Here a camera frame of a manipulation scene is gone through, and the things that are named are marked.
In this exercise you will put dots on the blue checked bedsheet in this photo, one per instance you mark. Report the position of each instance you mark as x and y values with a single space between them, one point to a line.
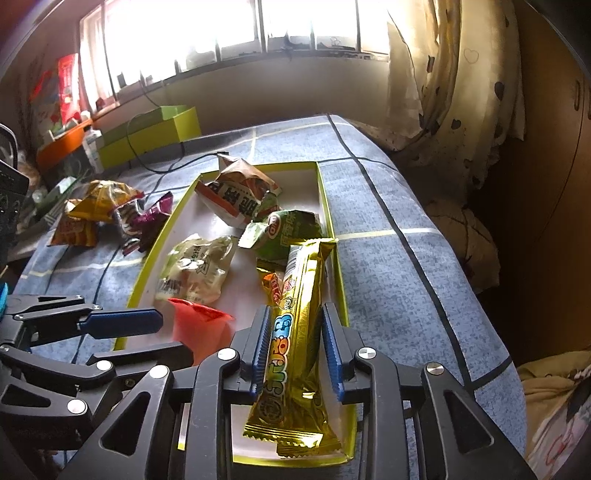
392 258

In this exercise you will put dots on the brown wooden wardrobe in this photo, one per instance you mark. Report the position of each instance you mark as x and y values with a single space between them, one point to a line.
554 184

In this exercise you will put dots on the red tall package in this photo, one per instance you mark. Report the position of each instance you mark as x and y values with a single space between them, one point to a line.
68 87

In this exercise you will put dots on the red and yellow striped bag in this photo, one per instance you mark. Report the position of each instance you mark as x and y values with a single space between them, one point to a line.
76 233

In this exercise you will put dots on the black seed packet red-edged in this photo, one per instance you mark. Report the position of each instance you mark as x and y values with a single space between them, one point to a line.
123 217

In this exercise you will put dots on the long gold snack packet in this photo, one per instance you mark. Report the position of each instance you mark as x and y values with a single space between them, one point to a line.
288 346
272 288

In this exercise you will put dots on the white plastic bottle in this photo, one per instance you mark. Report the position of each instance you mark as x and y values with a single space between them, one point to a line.
92 147

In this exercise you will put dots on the window with bars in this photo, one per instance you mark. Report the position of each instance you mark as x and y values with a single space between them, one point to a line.
231 23

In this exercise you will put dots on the yellow-orange snack bag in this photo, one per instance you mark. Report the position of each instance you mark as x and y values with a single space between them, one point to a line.
99 198

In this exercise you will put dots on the purple foil snack packet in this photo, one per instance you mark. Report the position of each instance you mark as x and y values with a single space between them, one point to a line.
154 214

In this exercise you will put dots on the yellow-green cardboard box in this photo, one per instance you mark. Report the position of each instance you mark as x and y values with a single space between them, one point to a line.
152 136

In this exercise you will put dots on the green snack packet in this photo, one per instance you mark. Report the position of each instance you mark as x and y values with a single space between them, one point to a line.
288 230

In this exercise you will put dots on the green patterned box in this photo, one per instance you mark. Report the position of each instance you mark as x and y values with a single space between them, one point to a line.
60 191

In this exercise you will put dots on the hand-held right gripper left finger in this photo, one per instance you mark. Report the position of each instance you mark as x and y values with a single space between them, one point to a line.
261 350

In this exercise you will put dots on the printed yellowish cloth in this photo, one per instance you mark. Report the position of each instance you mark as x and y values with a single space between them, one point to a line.
554 415

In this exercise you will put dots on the beige snack packet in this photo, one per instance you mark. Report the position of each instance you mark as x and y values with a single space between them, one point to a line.
198 267

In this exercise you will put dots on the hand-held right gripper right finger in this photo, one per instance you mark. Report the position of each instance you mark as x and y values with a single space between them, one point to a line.
330 350

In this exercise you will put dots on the red snack packet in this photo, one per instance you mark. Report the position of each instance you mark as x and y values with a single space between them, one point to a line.
198 327

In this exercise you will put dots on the orange storage tray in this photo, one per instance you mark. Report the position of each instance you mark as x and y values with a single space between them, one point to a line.
60 145

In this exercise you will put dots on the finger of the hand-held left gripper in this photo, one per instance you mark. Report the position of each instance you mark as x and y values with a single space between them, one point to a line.
124 321
138 357

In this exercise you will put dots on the orange and white chip bag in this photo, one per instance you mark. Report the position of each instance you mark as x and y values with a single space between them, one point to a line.
231 198

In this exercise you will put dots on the cream heart-print curtain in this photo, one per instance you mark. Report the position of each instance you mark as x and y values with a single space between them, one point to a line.
438 92

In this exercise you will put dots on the yellow-green cardboard tray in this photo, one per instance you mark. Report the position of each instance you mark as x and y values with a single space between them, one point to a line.
295 184

